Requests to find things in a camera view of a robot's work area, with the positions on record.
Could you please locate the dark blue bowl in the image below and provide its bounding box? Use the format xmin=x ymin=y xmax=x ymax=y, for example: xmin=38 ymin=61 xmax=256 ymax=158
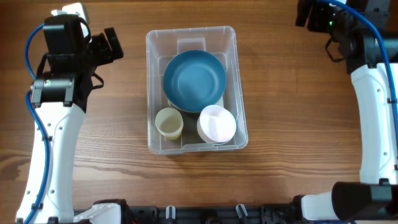
xmin=163 ymin=50 xmax=227 ymax=113

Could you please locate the cream plastic cup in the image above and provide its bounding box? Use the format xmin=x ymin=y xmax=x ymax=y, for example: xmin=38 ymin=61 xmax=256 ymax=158
xmin=155 ymin=108 xmax=183 ymax=135

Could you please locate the clear plastic storage container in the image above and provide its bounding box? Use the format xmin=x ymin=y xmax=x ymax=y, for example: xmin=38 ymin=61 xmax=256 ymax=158
xmin=146 ymin=26 xmax=248 ymax=155

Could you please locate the pink small bowl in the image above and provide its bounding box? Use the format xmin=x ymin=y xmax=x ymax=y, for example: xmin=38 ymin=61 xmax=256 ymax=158
xmin=197 ymin=105 xmax=236 ymax=144

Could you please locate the yellow plastic cup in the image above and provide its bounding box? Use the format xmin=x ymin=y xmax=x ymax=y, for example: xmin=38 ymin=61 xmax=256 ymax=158
xmin=162 ymin=133 xmax=181 ymax=140

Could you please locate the light blue small bowl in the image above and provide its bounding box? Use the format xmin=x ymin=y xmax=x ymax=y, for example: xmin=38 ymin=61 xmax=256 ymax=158
xmin=205 ymin=141 xmax=229 ymax=146

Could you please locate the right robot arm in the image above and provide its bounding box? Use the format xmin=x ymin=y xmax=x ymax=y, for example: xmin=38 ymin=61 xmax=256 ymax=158
xmin=294 ymin=0 xmax=397 ymax=222

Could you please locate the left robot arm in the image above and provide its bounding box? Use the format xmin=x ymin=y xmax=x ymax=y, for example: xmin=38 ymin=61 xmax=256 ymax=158
xmin=16 ymin=14 xmax=124 ymax=223

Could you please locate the left blue cable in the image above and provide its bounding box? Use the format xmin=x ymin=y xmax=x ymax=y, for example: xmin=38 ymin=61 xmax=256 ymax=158
xmin=22 ymin=23 xmax=51 ymax=224

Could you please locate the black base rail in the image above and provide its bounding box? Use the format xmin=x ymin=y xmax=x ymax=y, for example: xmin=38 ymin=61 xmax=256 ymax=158
xmin=74 ymin=198 xmax=302 ymax=224

